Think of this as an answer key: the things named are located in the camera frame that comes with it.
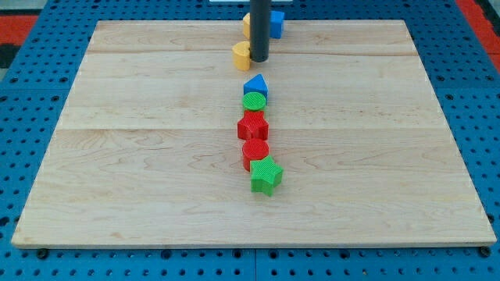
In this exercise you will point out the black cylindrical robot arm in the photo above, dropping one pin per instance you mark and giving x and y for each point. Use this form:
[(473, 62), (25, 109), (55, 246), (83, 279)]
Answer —
[(260, 30)]

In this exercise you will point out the yellow block behind arm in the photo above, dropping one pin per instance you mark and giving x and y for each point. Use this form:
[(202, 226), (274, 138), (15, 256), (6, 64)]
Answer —
[(246, 25)]

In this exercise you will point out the yellow heart block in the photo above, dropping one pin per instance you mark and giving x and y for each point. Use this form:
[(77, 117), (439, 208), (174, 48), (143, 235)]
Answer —
[(241, 55)]

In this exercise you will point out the red cylinder block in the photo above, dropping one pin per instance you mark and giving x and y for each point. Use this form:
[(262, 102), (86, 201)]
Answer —
[(252, 150)]

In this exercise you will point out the red star block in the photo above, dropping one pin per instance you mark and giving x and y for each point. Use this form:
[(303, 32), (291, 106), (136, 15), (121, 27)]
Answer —
[(253, 125)]

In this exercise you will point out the green star block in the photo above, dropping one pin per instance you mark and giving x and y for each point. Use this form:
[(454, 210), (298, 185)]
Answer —
[(265, 175)]

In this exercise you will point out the green cylinder block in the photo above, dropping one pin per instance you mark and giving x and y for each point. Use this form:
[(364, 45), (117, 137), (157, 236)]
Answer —
[(254, 101)]

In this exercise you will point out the blue triangle block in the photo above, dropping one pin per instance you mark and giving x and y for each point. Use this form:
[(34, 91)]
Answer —
[(256, 84)]

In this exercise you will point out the wooden board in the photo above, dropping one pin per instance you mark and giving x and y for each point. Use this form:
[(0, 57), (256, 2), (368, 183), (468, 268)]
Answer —
[(146, 153)]

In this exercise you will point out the blue cube block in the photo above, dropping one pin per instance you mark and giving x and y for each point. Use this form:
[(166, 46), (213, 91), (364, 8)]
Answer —
[(276, 24)]

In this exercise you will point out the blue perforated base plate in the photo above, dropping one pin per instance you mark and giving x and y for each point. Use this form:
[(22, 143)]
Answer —
[(39, 78)]

